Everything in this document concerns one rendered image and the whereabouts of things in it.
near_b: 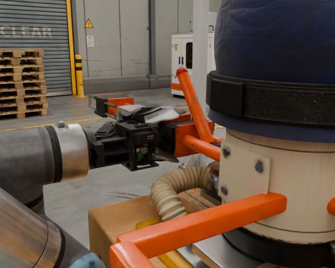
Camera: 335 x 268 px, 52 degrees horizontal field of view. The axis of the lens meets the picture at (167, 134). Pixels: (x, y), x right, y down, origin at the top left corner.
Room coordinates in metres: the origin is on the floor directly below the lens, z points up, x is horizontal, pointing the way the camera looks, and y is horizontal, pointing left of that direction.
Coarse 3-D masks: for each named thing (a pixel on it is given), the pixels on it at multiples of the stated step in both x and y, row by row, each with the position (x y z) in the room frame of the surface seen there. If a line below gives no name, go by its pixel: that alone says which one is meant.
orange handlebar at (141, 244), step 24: (192, 144) 0.56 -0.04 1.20; (192, 216) 0.30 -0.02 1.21; (216, 216) 0.30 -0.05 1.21; (240, 216) 0.31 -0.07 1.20; (264, 216) 0.33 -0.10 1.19; (120, 240) 0.26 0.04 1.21; (144, 240) 0.26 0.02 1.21; (168, 240) 0.27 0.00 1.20; (192, 240) 0.28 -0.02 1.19; (120, 264) 0.23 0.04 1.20; (144, 264) 0.22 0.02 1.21
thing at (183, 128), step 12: (168, 120) 0.66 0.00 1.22; (180, 120) 0.68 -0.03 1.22; (192, 120) 0.69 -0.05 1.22; (168, 132) 0.59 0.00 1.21; (180, 132) 0.59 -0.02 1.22; (192, 132) 0.60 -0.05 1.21; (156, 144) 0.63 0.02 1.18; (168, 144) 0.60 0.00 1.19; (180, 144) 0.59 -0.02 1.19; (180, 156) 0.59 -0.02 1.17
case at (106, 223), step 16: (192, 192) 0.65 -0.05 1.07; (96, 208) 0.58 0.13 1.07; (112, 208) 0.58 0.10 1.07; (128, 208) 0.58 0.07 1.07; (144, 208) 0.58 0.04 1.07; (192, 208) 0.58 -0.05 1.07; (96, 224) 0.54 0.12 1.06; (112, 224) 0.52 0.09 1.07; (128, 224) 0.52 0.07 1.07; (96, 240) 0.54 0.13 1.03; (112, 240) 0.48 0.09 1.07
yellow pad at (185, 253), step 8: (160, 216) 0.52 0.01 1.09; (136, 224) 0.49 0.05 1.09; (144, 224) 0.49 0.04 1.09; (152, 224) 0.48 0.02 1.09; (184, 248) 0.42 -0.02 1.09; (160, 256) 0.43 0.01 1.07; (168, 256) 0.41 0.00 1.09; (176, 256) 0.41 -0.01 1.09; (184, 256) 0.40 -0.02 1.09; (192, 256) 0.40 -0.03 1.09; (168, 264) 0.41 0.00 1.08; (176, 264) 0.39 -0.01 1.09; (184, 264) 0.39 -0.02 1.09; (192, 264) 0.39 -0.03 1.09; (200, 264) 0.38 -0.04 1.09
